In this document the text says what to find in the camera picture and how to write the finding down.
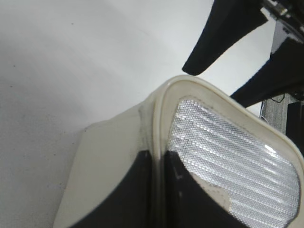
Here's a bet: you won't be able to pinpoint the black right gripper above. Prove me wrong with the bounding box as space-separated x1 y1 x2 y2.
182 0 304 108

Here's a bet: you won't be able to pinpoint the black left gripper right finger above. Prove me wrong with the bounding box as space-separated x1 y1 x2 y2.
163 151 232 228

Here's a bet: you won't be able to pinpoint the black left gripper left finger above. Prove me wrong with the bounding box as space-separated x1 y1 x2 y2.
94 150 156 228

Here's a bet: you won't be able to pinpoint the cream insulated lunch bag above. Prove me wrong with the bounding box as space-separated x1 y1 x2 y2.
53 76 304 228

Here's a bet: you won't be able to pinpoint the black equipment stand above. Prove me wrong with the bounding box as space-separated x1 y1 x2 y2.
285 102 304 155

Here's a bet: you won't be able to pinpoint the thin floor cables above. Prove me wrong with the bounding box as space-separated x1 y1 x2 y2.
258 94 285 123

